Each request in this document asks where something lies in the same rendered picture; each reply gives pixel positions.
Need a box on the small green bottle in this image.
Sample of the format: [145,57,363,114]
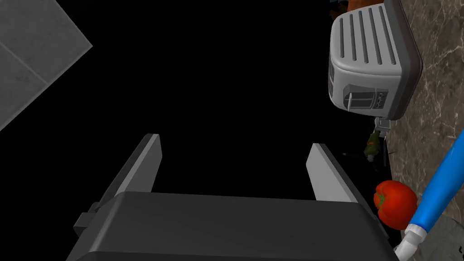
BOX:
[364,130,381,162]

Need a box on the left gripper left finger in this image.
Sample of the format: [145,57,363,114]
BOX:
[97,133,163,209]

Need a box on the red tomato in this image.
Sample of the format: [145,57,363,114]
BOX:
[373,180,419,231]

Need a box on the grey toaster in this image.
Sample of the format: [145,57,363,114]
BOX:
[328,0,424,121]

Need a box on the blue and white bottle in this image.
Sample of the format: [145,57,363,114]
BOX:
[393,128,464,260]

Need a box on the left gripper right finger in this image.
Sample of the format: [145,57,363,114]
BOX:
[305,143,367,209]

